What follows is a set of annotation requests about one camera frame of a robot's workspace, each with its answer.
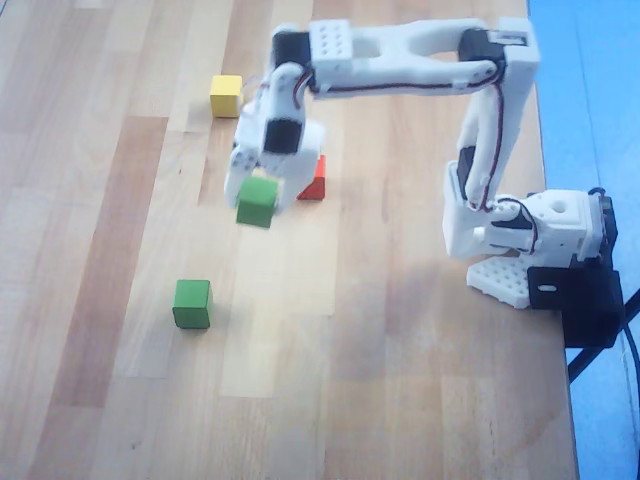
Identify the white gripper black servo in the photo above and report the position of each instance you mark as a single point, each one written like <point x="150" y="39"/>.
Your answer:
<point x="243" y="161"/>

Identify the red wooden cube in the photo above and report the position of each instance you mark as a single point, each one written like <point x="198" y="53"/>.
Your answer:
<point x="316" y="187"/>

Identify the black table clamp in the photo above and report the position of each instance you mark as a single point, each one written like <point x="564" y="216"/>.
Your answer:
<point x="585" y="305"/>

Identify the yellow wooden cube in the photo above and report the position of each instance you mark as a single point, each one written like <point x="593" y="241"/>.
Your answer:
<point x="226" y="95"/>

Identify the green wooden cube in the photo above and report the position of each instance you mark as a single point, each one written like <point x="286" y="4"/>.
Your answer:
<point x="257" y="200"/>
<point x="192" y="303"/>

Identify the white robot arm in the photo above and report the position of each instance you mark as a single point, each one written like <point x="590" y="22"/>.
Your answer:
<point x="400" y="55"/>

